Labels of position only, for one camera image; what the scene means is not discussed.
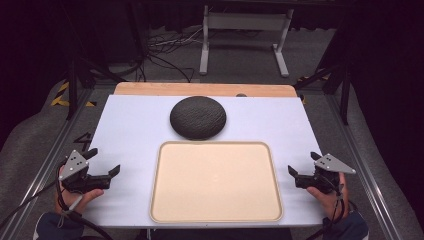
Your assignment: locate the beige rectangular tray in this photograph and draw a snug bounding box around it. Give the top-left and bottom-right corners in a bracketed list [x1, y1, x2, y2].
[149, 140, 284, 224]

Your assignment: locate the white table board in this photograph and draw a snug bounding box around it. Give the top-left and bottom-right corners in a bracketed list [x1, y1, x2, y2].
[79, 94, 329, 230]

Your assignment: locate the black tripod stand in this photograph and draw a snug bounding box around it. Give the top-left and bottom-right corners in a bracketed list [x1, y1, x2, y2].
[63, 0, 129, 122]
[292, 19, 353, 126]

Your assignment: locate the person's right hand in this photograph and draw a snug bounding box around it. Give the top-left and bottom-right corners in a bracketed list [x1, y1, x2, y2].
[306, 172, 350, 222]

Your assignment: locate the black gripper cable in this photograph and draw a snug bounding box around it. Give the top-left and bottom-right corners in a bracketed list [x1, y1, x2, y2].
[304, 171, 359, 240]
[0, 159, 115, 240]

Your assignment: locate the aluminium floor rail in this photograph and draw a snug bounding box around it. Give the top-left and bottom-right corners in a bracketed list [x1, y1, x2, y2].
[323, 93, 403, 240]
[0, 87, 96, 240]

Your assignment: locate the person's left hand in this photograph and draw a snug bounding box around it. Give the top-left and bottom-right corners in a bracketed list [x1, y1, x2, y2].
[54, 165, 105, 215]

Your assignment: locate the white metal stand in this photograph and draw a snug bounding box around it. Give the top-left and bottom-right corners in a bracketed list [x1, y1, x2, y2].
[198, 4, 295, 79]

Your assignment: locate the thin grey cord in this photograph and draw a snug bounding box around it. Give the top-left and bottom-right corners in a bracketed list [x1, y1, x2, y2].
[57, 194, 84, 229]

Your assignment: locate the bundle of floor cables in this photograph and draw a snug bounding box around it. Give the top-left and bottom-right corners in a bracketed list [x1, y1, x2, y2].
[141, 26, 205, 84]

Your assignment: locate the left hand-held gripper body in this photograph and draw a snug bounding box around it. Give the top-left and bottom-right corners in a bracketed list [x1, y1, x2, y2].
[58, 149, 112, 194]

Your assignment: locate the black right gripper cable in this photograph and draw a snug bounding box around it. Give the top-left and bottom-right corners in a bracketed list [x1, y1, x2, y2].
[304, 171, 359, 240]

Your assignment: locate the round black slate plate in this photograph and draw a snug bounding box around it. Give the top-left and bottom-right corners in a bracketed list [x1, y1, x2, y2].
[169, 95, 228, 141]

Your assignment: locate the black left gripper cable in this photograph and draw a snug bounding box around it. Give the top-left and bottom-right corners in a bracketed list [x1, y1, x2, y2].
[0, 159, 115, 240]

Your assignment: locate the wooden table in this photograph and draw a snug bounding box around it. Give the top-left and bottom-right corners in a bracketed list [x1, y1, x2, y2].
[113, 81, 298, 98]

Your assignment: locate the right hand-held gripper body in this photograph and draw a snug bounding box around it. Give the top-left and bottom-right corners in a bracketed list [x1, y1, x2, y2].
[294, 153, 357, 195]

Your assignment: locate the yellow black floor tape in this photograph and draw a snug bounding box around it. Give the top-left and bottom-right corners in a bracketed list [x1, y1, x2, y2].
[50, 81, 98, 108]

